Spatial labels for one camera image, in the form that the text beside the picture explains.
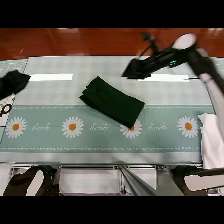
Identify white garment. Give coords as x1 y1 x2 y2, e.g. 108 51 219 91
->
197 112 224 170

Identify dark green T-shirt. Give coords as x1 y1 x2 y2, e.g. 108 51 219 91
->
78 75 146 130

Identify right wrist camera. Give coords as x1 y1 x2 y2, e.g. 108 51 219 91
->
139 31 160 57

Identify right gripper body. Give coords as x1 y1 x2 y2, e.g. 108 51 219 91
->
121 57 158 81

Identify silver frame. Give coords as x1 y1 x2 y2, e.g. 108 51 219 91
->
0 162 224 197

